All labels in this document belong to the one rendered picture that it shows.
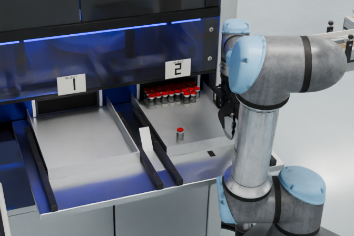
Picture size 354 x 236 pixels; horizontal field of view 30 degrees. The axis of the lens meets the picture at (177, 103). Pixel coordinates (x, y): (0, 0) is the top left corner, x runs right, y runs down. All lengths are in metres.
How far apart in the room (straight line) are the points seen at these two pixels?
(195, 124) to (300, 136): 1.73
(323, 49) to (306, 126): 2.52
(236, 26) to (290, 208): 0.51
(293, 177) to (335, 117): 2.36
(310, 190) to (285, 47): 0.42
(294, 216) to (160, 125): 0.61
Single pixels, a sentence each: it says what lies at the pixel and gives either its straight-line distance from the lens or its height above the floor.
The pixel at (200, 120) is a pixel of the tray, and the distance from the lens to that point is 2.08.
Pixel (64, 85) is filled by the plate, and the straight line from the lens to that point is 1.99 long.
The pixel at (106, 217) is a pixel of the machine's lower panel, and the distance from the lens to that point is 2.31.
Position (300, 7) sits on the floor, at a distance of 5.52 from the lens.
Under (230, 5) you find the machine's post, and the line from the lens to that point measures 2.07.
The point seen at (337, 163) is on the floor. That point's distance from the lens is 3.56.
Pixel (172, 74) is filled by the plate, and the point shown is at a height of 1.00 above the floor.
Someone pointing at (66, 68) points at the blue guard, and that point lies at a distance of 1.97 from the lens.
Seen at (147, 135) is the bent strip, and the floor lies 0.92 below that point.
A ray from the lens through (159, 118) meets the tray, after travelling 2.09.
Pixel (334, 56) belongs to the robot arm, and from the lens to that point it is 1.34.
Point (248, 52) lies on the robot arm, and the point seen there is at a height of 1.41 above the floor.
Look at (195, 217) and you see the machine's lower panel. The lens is 2.45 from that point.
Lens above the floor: 1.95
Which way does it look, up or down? 30 degrees down
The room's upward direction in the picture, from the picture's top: 2 degrees clockwise
